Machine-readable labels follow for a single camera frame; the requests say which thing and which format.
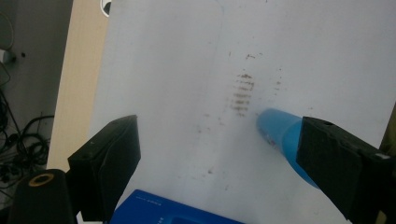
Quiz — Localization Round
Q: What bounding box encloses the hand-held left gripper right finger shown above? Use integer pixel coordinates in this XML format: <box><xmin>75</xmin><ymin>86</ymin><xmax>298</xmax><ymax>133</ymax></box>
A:
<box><xmin>295</xmin><ymin>116</ymin><xmax>396</xmax><ymax>224</ymax></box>

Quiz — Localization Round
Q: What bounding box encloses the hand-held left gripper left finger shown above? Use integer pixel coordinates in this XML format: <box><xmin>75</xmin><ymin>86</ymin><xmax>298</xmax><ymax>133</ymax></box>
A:
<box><xmin>66</xmin><ymin>114</ymin><xmax>142</xmax><ymax>223</ymax></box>

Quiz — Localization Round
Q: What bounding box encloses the blue cardboard box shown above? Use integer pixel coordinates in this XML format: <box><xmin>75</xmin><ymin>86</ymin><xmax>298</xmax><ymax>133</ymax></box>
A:
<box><xmin>108</xmin><ymin>189</ymin><xmax>247</xmax><ymax>224</ymax></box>

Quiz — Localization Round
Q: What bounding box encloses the light wooden table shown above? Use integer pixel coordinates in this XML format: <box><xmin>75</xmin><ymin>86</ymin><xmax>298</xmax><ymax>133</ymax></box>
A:
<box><xmin>46</xmin><ymin>0</ymin><xmax>110</xmax><ymax>173</ymax></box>

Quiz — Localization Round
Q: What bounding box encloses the white paper sheet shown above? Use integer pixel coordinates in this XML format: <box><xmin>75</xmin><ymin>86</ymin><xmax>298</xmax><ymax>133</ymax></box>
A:
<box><xmin>76</xmin><ymin>0</ymin><xmax>396</xmax><ymax>224</ymax></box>

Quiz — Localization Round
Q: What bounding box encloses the white round fitting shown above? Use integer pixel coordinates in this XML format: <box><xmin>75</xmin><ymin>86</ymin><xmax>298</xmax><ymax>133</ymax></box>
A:
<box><xmin>100</xmin><ymin>0</ymin><xmax>112</xmax><ymax>18</ymax></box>

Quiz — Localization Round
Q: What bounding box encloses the bundle of black floor cables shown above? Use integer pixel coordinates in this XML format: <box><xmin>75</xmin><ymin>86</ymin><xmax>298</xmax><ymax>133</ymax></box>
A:
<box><xmin>0</xmin><ymin>90</ymin><xmax>56</xmax><ymax>194</ymax></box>

